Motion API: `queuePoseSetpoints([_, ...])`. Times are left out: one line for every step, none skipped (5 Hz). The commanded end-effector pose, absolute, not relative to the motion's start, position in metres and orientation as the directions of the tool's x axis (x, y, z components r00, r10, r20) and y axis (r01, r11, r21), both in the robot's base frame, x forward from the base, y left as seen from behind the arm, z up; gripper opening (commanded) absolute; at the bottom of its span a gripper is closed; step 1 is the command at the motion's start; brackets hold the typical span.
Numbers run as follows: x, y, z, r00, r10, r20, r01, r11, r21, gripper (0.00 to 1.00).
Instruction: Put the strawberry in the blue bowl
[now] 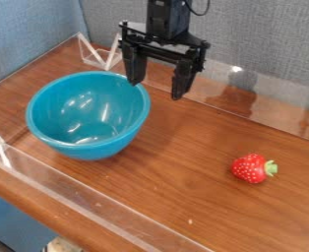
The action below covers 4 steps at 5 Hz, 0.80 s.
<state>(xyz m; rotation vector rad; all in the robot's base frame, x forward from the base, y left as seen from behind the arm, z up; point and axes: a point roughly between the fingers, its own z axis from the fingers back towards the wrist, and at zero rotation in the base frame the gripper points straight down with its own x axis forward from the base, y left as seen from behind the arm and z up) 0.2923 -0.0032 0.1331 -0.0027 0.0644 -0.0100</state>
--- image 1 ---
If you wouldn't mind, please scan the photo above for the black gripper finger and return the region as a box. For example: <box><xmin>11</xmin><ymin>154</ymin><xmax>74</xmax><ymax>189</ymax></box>
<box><xmin>172</xmin><ymin>59</ymin><xmax>196</xmax><ymax>100</ymax></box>
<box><xmin>121</xmin><ymin>41</ymin><xmax>147</xmax><ymax>86</ymax></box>

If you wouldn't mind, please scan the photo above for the red toy strawberry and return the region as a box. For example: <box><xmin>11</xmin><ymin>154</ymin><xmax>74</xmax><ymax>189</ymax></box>
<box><xmin>231</xmin><ymin>154</ymin><xmax>278</xmax><ymax>184</ymax></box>

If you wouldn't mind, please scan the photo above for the blue bowl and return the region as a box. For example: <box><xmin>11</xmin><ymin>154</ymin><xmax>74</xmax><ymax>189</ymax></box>
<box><xmin>25</xmin><ymin>71</ymin><xmax>151</xmax><ymax>160</ymax></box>

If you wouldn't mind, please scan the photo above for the clear acrylic barrier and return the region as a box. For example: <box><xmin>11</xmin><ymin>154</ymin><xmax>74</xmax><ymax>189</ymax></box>
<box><xmin>112</xmin><ymin>53</ymin><xmax>309</xmax><ymax>146</ymax></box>
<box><xmin>0</xmin><ymin>145</ymin><xmax>212</xmax><ymax>252</ymax></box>

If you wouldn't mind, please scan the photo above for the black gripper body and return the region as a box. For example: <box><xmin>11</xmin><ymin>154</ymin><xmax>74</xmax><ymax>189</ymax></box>
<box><xmin>118</xmin><ymin>21</ymin><xmax>209</xmax><ymax>72</ymax></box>

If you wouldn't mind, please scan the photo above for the black cable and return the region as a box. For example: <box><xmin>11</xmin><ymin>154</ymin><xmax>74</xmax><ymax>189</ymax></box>
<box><xmin>184</xmin><ymin>0</ymin><xmax>211</xmax><ymax>17</ymax></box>

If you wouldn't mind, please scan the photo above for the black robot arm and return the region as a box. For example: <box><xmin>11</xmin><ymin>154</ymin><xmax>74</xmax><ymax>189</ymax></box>
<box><xmin>118</xmin><ymin>0</ymin><xmax>209</xmax><ymax>100</ymax></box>

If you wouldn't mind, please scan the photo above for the clear acrylic back barrier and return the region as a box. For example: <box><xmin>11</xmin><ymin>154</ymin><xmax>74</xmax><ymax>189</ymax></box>
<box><xmin>112</xmin><ymin>53</ymin><xmax>309</xmax><ymax>146</ymax></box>

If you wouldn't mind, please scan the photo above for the clear acrylic front barrier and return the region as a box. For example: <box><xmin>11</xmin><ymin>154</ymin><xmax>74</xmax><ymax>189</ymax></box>
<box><xmin>0</xmin><ymin>145</ymin><xmax>212</xmax><ymax>252</ymax></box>

